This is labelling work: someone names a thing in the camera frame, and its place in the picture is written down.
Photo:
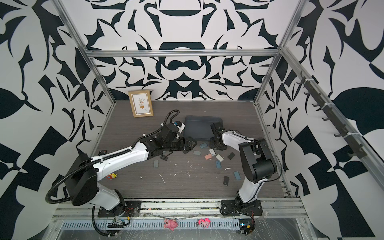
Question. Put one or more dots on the black eraser bottom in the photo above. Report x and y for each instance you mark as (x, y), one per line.
(226, 180)

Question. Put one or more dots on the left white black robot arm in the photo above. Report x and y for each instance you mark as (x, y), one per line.
(84, 187)

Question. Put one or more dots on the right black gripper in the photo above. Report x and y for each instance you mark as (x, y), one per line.
(211, 143)

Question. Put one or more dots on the pink eraser centre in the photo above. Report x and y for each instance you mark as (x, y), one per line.
(208, 156)

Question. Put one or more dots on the white eraser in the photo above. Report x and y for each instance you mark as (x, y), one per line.
(220, 158)
(212, 152)

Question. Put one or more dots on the teal eraser upper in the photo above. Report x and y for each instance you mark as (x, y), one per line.
(204, 145)

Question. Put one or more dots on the blue eraser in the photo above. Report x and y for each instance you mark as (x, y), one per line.
(218, 164)
(237, 175)

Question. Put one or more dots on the white eraser lower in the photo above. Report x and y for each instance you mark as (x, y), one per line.
(220, 158)

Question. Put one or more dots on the dark grey storage box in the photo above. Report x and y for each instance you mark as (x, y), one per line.
(199, 127)

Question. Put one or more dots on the black remote control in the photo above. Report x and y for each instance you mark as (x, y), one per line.
(102, 152)

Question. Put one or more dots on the black eraser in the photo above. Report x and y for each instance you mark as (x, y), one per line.
(231, 156)
(226, 180)

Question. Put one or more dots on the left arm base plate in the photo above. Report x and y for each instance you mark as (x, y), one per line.
(128, 209)

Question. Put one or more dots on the wall hook rail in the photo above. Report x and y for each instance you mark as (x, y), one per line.
(354, 140)

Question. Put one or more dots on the wooden picture frame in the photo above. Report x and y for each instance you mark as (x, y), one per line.
(141, 103)

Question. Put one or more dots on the small red yellow toy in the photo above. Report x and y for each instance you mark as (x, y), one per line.
(112, 176)

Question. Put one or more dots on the pink pig toy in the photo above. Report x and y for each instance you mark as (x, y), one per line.
(170, 224)

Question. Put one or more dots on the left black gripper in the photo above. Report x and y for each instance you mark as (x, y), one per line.
(183, 147)

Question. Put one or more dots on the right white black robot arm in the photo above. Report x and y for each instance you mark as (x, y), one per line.
(256, 159)

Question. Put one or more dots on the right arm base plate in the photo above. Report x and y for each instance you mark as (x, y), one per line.
(236, 208)

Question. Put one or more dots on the white eraser upper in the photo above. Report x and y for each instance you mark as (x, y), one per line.
(212, 152)

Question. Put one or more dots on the pink clip toy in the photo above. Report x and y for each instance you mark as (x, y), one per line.
(204, 223)

